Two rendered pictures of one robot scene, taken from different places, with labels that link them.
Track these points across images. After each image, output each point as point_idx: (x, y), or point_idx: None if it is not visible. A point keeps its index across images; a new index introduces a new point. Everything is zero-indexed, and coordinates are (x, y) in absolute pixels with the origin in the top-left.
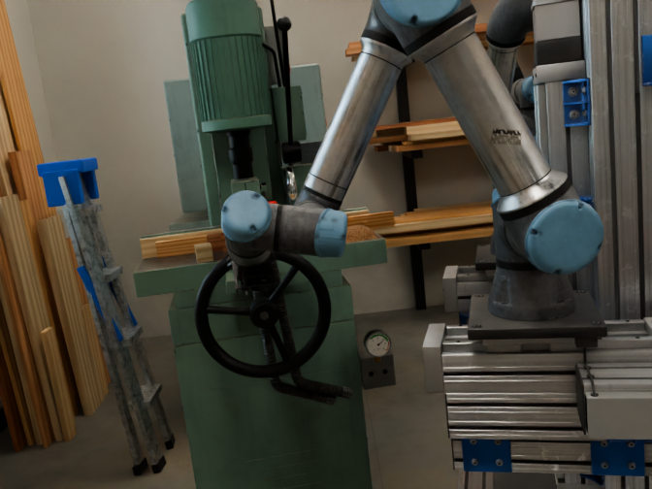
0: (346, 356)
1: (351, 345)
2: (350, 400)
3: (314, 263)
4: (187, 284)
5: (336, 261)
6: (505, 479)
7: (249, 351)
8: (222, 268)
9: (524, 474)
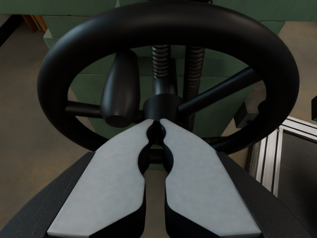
0: (233, 102)
1: (242, 96)
2: (219, 123)
3: (255, 6)
4: (59, 7)
5: (287, 8)
6: (286, 157)
7: (143, 87)
8: (77, 58)
9: (297, 156)
